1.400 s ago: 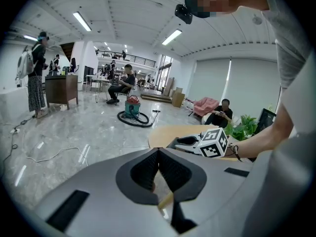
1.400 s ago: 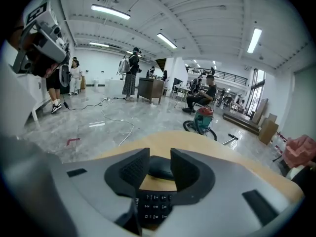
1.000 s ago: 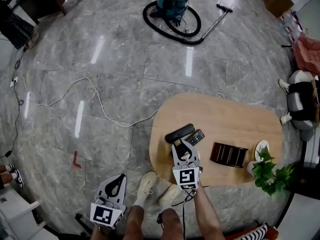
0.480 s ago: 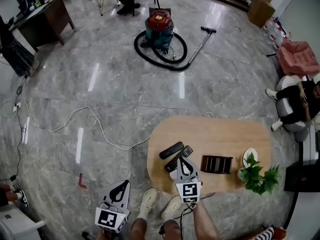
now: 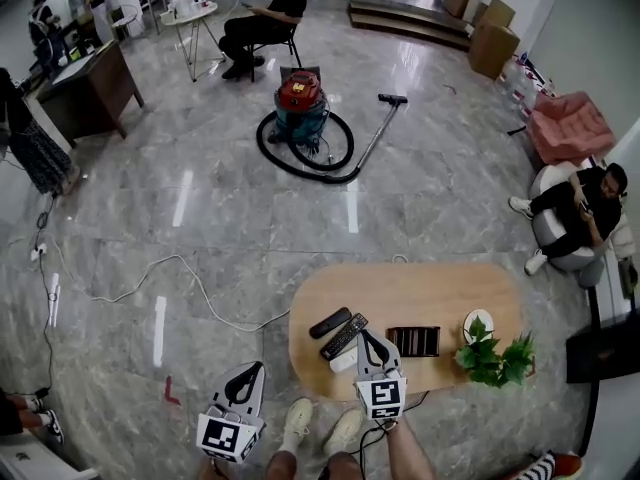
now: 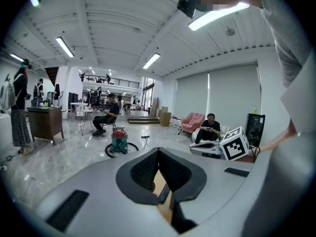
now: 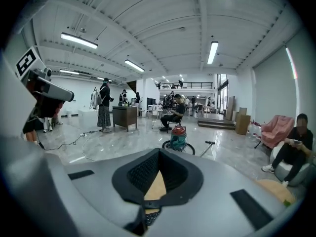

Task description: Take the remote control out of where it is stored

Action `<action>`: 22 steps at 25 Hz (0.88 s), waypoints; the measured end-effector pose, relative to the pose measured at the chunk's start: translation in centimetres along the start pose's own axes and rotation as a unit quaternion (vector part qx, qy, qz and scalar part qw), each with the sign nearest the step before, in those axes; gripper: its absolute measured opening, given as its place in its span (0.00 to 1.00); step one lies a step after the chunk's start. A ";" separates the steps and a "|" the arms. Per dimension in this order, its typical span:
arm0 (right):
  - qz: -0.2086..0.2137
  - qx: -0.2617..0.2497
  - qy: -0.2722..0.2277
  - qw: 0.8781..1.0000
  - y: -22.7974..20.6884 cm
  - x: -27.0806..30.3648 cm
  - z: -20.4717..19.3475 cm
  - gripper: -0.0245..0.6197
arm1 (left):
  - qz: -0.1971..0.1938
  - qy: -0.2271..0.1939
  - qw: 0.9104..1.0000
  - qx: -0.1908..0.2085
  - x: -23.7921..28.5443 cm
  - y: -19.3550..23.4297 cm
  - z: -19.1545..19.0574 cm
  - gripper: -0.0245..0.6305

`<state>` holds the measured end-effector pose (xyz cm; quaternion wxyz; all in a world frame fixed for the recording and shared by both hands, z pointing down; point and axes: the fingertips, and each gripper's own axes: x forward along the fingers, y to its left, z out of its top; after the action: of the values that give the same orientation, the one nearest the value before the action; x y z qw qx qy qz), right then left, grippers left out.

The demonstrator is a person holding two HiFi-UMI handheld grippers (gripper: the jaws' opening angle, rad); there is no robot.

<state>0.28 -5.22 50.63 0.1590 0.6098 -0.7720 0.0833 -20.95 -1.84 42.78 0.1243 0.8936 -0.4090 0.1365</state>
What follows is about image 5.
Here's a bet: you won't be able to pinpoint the white low bench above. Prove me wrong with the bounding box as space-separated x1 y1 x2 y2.
597 255 637 322

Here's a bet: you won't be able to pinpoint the white remote control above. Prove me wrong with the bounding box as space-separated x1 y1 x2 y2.
328 349 359 374

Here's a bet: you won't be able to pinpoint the black rounded slim remote control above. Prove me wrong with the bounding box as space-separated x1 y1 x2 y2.
308 306 353 341

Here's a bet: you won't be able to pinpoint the white round dish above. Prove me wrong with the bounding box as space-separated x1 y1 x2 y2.
462 308 496 344

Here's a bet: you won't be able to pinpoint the person's right beige shoe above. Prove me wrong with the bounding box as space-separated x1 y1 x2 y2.
322 407 366 457

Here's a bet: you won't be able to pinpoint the dark wooden steps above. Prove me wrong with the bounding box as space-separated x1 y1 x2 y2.
347 0 474 52

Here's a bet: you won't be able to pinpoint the olive bag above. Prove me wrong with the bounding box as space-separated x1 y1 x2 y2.
618 257 640 300

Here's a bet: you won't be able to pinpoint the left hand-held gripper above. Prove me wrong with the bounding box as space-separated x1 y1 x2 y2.
195 360 267 465

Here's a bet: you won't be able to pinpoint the person's right leg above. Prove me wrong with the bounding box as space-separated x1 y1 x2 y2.
327 450 365 480

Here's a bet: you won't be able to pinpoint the black floor cable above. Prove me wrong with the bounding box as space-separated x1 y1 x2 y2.
32 192 60 400

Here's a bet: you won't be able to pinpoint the black vacuum hose with wand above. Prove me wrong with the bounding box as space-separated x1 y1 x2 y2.
255 92 409 185

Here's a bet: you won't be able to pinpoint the person's beige shoe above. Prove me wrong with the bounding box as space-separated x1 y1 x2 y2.
322 407 366 457
278 396 315 454

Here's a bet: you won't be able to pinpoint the large cardboard box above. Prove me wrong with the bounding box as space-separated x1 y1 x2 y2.
467 16 522 81

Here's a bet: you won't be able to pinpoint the grey board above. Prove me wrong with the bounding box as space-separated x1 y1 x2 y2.
279 65 323 87

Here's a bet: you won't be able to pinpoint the orange sofa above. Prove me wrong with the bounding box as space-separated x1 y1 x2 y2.
549 451 584 480

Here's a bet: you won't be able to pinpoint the person's leg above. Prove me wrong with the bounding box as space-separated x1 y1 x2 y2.
264 450 299 480
327 450 365 480

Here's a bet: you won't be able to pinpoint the red and teal vacuum cleaner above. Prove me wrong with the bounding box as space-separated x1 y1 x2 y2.
272 69 331 150

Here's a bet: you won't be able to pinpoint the black folding chair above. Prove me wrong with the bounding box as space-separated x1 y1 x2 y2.
243 21 304 84

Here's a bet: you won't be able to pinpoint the white beanbag seat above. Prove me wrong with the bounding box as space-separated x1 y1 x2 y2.
529 162 610 272

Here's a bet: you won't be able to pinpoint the person's left leg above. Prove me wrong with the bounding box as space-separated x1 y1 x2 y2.
264 450 299 480

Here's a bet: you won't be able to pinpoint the white side table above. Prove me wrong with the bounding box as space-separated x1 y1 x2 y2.
159 0 227 84

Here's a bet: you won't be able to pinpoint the black glass-door cabinet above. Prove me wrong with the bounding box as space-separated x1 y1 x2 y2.
564 311 640 385

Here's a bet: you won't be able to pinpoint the green potted plant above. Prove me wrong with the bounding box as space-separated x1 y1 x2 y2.
453 316 537 389

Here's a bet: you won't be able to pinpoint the person's left beige shoe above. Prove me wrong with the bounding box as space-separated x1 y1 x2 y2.
278 396 315 454

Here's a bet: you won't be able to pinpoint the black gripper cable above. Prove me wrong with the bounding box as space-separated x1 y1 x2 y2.
348 390 431 464

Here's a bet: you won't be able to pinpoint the pink armchair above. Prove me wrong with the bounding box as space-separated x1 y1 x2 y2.
527 91 617 166

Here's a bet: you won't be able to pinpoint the white floor cable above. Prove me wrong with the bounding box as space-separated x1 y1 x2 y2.
49 235 292 333

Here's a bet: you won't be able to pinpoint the clear water jug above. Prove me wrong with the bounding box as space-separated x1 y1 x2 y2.
516 74 540 112
501 59 524 94

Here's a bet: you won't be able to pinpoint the person's right forearm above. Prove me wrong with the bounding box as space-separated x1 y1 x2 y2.
383 415 437 480

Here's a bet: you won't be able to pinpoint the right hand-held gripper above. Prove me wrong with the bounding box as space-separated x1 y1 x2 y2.
352 327 409 422

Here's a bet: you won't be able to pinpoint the white box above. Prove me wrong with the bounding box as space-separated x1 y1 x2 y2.
0 430 101 480

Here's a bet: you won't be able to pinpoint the black white striped blanket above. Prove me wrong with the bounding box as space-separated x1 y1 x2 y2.
513 450 558 480

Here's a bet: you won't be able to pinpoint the grey round cushion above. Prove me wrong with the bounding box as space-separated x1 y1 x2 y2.
577 259 607 289

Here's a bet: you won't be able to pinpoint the oval wooden coffee table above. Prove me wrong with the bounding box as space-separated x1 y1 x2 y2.
288 261 526 402

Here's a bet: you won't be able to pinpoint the small cardboard box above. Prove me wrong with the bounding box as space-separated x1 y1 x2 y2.
482 0 517 29

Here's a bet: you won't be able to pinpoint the person's left forearm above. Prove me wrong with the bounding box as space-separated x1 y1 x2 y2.
198 457 236 480

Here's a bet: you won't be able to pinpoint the dark brown remote holder box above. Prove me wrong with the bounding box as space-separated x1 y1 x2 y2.
385 324 443 360

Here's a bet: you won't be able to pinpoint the cream tote bag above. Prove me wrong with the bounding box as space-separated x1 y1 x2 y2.
610 215 640 260

